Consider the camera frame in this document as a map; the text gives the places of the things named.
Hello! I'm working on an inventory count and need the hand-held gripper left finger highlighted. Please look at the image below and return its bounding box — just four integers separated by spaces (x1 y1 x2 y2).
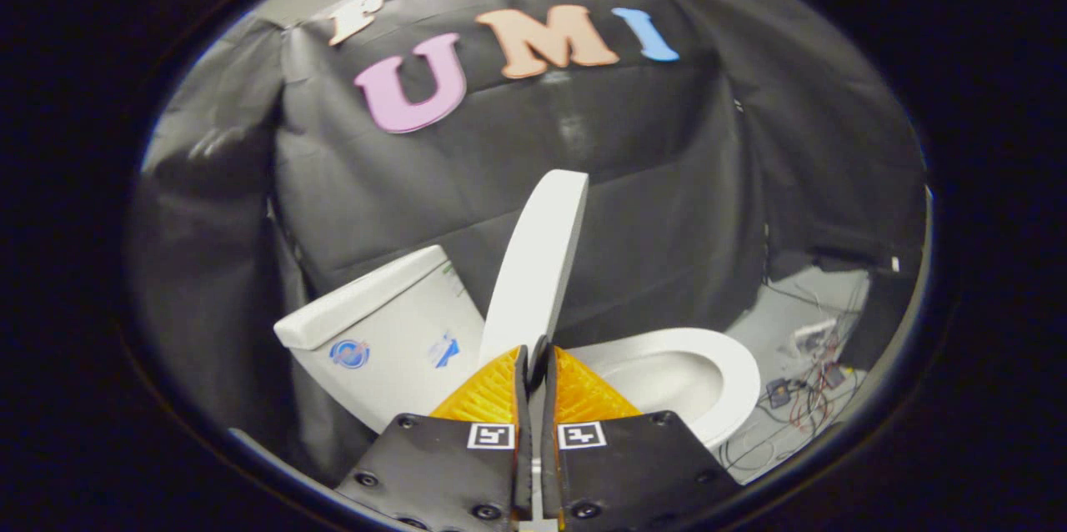
333 346 534 532

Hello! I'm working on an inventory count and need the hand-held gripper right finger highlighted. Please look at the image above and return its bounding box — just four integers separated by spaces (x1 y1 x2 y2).
542 346 743 532

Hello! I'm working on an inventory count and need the white toilet lid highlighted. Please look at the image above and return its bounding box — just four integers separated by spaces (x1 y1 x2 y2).
479 169 590 368

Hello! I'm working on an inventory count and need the white toilet with tank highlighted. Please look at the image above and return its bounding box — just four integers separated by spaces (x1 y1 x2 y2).
273 244 762 451

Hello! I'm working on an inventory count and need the small white electronics board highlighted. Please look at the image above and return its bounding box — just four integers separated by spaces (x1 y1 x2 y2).
792 319 839 354

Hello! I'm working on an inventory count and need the black backdrop cloth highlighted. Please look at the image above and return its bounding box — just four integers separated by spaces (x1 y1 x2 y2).
129 0 928 483

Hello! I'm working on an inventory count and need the tangle of thin cables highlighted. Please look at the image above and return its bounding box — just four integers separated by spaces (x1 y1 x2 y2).
721 282 868 474

